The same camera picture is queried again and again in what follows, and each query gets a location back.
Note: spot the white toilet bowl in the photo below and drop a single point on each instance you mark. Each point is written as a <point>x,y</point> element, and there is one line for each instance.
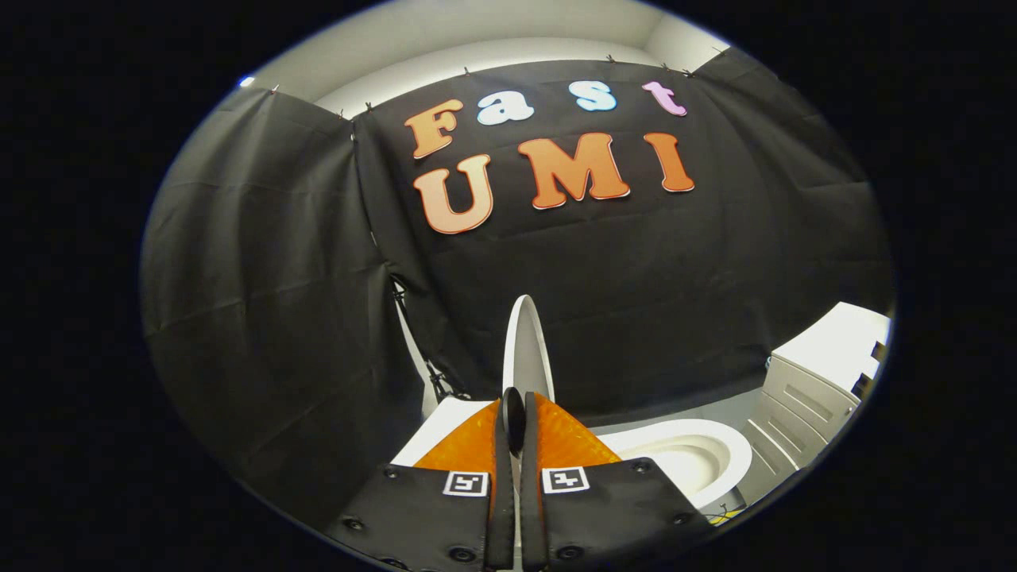
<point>683,457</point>

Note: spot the white toilet tank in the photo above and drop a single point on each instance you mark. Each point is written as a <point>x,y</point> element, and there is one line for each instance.
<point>445,425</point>

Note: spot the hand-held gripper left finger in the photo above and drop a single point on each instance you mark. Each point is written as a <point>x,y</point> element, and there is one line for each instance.
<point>502,492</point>

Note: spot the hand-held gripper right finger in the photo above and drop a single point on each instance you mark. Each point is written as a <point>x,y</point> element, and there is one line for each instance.
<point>531,492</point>

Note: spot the white drawer cabinet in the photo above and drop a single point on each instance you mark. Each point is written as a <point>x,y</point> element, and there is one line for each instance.
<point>818,381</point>

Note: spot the yellow floor tape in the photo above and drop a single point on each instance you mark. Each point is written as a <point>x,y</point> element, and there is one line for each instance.
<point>725,515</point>

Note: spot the black backdrop cloth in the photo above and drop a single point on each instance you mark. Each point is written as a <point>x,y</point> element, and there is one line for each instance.
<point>636,278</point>

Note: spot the white toilet lid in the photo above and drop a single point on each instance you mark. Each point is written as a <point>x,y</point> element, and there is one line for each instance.
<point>527,349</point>

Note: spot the backdrop support stand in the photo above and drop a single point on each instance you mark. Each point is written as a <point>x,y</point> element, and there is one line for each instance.
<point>425,357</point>

